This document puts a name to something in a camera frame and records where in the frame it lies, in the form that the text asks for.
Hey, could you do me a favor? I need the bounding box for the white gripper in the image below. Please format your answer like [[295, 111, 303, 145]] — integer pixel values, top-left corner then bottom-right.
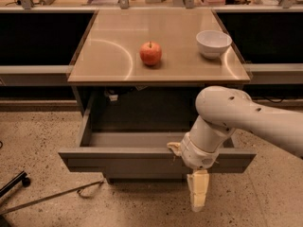
[[167, 132, 219, 212]]

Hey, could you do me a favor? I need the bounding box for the grey top drawer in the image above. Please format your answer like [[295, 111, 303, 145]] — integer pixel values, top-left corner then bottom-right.
[[58, 92, 258, 174]]

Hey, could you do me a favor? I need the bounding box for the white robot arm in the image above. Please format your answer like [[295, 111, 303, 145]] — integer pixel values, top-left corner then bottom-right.
[[167, 86, 303, 212]]

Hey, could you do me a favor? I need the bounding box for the metal rod on floor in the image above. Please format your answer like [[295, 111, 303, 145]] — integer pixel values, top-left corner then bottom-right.
[[0, 180, 104, 216]]

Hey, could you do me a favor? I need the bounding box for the red apple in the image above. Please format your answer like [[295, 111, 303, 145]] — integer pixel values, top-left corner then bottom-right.
[[139, 42, 162, 66]]

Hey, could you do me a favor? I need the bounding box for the white ceramic bowl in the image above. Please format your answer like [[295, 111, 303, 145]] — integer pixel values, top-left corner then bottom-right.
[[196, 30, 232, 59]]

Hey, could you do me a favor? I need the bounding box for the black chair leg with caster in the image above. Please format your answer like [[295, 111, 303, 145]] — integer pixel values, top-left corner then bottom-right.
[[0, 171, 30, 198]]

